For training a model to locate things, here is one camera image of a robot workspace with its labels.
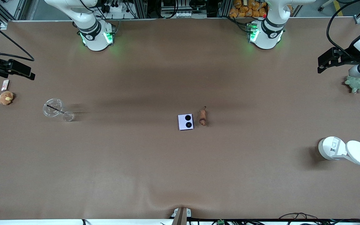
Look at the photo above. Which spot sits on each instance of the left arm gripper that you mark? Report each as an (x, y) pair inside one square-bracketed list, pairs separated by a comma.
[(349, 53)]

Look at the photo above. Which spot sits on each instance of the brown lion statue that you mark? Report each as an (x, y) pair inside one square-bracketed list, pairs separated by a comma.
[(202, 117)]

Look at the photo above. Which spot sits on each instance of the white phone with black lenses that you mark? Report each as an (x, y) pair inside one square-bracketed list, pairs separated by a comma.
[(185, 122)]

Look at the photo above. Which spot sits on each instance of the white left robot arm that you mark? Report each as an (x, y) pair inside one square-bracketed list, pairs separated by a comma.
[(270, 31)]

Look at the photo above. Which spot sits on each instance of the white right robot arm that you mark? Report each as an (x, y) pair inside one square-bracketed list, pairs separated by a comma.
[(89, 18)]

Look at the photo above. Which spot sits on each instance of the small pink white card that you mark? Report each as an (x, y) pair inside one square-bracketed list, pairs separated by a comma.
[(5, 84)]

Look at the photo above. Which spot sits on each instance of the brown plush toy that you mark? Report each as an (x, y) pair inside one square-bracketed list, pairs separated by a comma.
[(6, 97)]

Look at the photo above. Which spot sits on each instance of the green plush turtle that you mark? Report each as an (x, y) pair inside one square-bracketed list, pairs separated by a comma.
[(356, 84)]

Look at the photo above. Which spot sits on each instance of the clear glass dish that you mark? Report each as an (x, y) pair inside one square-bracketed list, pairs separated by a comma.
[(52, 107)]

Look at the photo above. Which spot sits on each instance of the thin black stick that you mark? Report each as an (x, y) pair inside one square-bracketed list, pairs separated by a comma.
[(55, 109)]

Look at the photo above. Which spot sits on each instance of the small clear glass cup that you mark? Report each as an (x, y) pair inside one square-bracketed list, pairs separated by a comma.
[(68, 116)]

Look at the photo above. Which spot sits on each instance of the white lidded bin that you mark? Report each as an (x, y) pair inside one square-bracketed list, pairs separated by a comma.
[(336, 148)]

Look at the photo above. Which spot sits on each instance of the orange plush toy pile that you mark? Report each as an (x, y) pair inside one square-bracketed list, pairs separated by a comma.
[(247, 8)]

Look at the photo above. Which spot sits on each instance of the white power strip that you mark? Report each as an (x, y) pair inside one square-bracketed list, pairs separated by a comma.
[(116, 7)]

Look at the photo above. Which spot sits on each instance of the white electronics box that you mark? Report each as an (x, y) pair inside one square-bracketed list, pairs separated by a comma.
[(177, 9)]

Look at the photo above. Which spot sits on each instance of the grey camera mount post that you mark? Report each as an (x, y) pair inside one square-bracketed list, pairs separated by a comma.
[(180, 216)]

